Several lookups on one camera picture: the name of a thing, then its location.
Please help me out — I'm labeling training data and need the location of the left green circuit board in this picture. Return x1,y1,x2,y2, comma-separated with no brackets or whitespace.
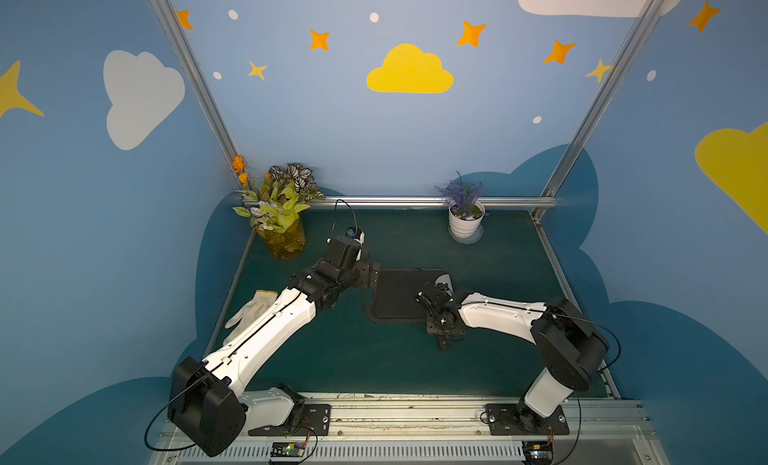
269,442,306,462

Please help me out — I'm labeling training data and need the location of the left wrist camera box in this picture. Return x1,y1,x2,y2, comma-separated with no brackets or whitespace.
324,235,363,269

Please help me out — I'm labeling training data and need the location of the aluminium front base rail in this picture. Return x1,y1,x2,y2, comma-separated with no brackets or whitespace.
149,391,669,464

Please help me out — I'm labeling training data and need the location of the glass vase with artificial plants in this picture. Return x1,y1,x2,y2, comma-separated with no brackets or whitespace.
232,155,325,260

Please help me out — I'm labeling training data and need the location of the green circuit board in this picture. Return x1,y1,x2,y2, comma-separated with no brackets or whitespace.
522,442,554,465
269,442,306,462

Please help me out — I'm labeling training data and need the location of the right green circuit board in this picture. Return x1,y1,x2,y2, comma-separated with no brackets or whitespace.
522,442,554,465

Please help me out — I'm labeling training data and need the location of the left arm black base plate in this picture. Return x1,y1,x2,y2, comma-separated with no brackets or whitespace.
247,403,332,437

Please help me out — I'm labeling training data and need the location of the white pot purple plant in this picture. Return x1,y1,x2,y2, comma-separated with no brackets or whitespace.
436,173,486,244

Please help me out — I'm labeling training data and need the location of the left aluminium frame post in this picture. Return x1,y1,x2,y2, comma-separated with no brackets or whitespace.
149,0,239,165

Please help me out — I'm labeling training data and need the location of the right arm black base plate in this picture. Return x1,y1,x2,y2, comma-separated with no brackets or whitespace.
480,403,570,436

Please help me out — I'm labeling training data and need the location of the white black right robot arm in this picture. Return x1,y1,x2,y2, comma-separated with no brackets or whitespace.
415,275,610,433

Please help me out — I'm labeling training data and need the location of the silver cleaver knife black handle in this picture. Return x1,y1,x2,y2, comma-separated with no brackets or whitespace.
435,273,454,294

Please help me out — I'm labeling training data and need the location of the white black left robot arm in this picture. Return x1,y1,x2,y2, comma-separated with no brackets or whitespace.
163,259,381,457

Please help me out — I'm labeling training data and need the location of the aluminium back frame rail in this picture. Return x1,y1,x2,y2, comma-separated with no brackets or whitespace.
309,196,557,210

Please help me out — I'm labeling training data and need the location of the dark grey cutting board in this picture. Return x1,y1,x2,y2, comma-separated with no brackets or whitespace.
361,268,450,324

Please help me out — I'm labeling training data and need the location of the white work glove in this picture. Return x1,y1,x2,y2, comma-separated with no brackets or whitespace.
224,290,278,335

